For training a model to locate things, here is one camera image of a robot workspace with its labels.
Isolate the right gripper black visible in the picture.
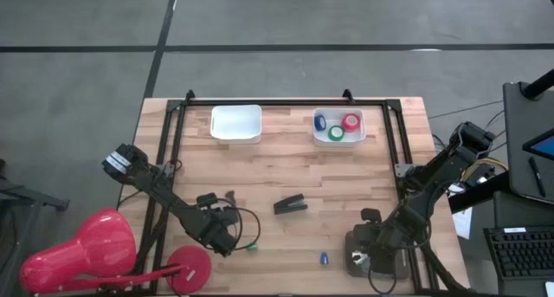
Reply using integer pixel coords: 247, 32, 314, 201
352, 208, 402, 276

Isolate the white paper sheet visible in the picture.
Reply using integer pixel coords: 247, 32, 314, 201
447, 183, 473, 240

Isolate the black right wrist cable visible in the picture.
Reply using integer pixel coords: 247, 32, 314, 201
367, 261, 397, 296

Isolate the tablet with blue screen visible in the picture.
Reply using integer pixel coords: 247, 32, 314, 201
522, 130, 554, 162

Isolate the black pole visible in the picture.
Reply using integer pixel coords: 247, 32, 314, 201
520, 69, 554, 101

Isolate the black desk beam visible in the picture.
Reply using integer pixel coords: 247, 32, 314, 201
448, 171, 512, 215

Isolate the red tape roll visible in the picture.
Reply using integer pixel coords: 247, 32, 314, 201
341, 113, 361, 133

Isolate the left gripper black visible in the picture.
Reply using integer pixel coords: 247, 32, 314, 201
196, 192, 240, 258

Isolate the red desk lamp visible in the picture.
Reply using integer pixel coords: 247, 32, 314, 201
19, 207, 213, 296

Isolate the white plastic bin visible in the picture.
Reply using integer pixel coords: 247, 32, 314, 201
312, 107, 368, 149
209, 104, 264, 145

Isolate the dark grey desk top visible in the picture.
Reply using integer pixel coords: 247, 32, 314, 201
503, 81, 554, 205

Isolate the black stapler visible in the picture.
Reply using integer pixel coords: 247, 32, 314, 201
273, 193, 309, 216

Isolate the black pen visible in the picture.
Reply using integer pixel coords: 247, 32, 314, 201
527, 157, 547, 198

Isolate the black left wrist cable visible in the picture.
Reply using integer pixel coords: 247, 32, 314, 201
216, 196, 262, 251

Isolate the black aluminium table frame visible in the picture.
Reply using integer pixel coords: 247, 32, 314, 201
132, 88, 471, 294

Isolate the black keyboard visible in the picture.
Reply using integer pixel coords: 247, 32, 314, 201
483, 225, 554, 283

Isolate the green tape roll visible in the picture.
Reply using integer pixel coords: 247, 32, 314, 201
327, 124, 346, 143

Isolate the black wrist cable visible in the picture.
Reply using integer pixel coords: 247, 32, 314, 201
216, 196, 262, 251
367, 261, 397, 296

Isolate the thin black floor cable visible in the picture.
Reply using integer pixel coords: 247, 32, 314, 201
428, 99, 506, 120

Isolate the yellow cable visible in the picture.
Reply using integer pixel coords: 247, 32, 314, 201
461, 157, 508, 181

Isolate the black metal stand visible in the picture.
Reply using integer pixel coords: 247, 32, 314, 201
0, 158, 70, 297

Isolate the black power brick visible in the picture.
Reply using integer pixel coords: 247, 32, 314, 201
465, 163, 497, 188

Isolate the grey fabric pouch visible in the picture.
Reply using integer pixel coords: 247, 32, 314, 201
344, 230, 411, 281

